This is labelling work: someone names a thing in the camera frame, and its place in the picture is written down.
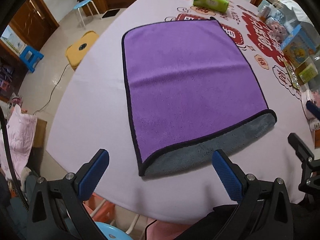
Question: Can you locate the purple and grey towel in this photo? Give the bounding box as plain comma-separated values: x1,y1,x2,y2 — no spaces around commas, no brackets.
121,18,277,178

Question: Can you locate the glass dome pink ornament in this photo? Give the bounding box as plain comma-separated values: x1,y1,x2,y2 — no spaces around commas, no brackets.
301,89,320,120

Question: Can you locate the yellow liquid glass bottle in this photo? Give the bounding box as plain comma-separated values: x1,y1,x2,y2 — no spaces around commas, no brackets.
295,55,320,90

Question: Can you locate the foil blister pack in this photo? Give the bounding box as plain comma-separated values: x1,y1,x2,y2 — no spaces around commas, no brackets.
284,61,300,90

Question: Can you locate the blue children's book box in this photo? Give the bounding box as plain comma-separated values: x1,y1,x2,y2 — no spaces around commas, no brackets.
280,25,316,67

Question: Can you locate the pink cartoon figure toy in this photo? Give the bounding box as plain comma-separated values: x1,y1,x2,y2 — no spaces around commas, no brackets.
265,16,288,43

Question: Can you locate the pink bedding bundle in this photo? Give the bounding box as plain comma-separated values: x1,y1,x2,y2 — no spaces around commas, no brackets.
7,105,37,180

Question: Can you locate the white appliance with cloth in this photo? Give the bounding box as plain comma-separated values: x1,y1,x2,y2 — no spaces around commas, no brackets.
279,0,319,36

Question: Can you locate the metal drink can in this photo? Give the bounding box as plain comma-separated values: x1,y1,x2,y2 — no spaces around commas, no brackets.
258,5,271,22

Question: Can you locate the blue plastic step stool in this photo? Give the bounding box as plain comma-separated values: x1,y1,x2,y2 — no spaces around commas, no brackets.
19,45,44,73

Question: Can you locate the yellow bear chair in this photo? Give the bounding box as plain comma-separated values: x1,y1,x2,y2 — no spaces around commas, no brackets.
65,31,99,71

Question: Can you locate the brown wooden door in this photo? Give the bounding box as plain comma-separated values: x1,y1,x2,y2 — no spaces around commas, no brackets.
9,0,59,51

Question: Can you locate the light blue round stool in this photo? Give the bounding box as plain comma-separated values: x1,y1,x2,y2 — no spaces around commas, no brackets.
73,0,102,29

